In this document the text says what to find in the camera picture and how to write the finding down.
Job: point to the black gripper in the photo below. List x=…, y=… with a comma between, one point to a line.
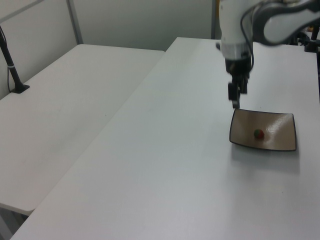
x=237, y=66

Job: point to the red strawberry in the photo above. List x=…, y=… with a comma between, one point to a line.
x=259, y=133

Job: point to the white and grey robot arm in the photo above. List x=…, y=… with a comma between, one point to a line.
x=232, y=25

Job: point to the brown square ceramic plate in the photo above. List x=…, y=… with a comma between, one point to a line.
x=277, y=125

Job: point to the white side table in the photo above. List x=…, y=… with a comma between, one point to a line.
x=62, y=112

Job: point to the black pole with white band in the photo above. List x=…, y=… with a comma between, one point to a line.
x=11, y=72

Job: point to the grey metal partition post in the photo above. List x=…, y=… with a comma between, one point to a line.
x=75, y=22
x=213, y=20

